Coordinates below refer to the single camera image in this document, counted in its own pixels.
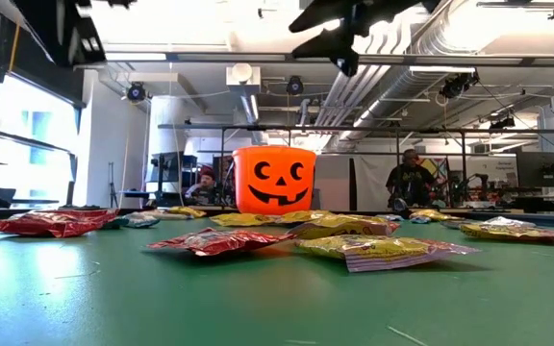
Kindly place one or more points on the red Skittles candy pack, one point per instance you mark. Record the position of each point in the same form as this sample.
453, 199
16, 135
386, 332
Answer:
214, 241
51, 223

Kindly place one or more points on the dark desk monitor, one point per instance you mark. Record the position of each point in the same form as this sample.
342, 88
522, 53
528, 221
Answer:
544, 169

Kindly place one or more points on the black spotlight cluster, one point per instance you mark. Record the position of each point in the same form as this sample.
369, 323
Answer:
457, 85

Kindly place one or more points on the black metal rack frame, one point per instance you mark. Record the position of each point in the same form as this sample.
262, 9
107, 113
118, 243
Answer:
195, 127

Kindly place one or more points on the person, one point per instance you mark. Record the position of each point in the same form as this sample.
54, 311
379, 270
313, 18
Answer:
205, 187
411, 182

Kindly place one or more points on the silver ventilation duct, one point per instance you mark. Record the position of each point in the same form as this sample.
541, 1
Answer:
402, 81

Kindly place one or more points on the white ceiling vent box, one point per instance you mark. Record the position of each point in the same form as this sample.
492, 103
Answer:
242, 84

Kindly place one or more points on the black ceiling spotlight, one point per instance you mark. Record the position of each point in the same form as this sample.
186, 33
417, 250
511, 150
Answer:
503, 122
294, 85
136, 91

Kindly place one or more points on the yellow Sour Patch pack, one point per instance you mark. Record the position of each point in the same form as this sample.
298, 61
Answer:
241, 220
445, 217
344, 226
383, 252
188, 211
512, 233
303, 216
423, 212

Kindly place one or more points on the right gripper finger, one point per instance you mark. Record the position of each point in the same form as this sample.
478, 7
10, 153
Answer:
327, 14
339, 45

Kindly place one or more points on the white round column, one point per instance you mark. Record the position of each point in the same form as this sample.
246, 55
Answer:
166, 139

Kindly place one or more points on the orange pumpkin face bucket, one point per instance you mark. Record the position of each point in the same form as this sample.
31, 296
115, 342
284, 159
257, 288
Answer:
243, 192

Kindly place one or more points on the white partition panel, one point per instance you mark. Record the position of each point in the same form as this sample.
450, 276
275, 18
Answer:
334, 182

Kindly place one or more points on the white blue candy bar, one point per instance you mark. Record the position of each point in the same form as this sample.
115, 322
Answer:
159, 214
116, 222
140, 220
388, 217
508, 221
421, 220
176, 217

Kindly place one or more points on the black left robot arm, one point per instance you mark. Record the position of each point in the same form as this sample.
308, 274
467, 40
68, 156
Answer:
65, 29

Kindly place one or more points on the cluttered workbench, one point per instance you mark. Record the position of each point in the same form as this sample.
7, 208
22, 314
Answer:
522, 204

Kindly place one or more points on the black monitor on stand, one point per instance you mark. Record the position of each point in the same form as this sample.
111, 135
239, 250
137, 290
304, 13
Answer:
168, 165

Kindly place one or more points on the large bright window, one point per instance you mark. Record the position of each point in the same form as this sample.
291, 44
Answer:
32, 134

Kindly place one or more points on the long ceiling light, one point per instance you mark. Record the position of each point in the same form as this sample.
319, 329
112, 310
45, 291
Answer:
128, 56

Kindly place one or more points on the thin black tripod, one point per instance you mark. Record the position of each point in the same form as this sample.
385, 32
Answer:
112, 185

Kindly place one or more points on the green table mat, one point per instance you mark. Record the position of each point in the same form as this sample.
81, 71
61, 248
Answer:
161, 298

